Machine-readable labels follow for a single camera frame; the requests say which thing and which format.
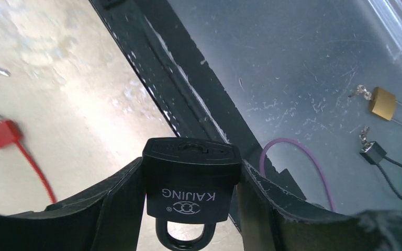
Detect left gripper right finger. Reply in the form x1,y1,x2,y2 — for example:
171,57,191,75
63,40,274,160
237,162,402,250

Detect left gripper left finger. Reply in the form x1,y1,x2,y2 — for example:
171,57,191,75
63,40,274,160
0,158,145,250

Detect red cable lock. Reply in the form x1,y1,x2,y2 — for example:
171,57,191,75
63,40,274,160
0,119,58,204

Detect brass padlock with keys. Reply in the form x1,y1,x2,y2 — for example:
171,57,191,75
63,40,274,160
348,85,402,126

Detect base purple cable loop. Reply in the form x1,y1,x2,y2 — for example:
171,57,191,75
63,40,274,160
259,138,337,213

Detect small black cable padlock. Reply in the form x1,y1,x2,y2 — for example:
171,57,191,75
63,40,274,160
359,125,402,201

